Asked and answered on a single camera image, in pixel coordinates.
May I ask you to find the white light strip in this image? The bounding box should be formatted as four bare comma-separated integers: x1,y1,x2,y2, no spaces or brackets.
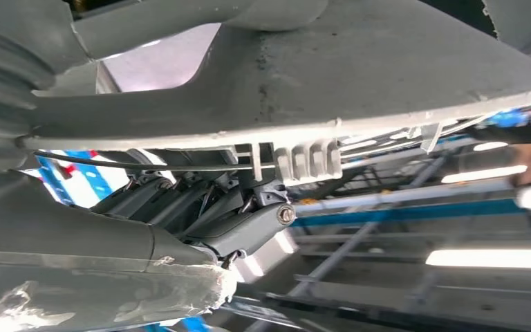
440,164,528,185
425,248,531,270

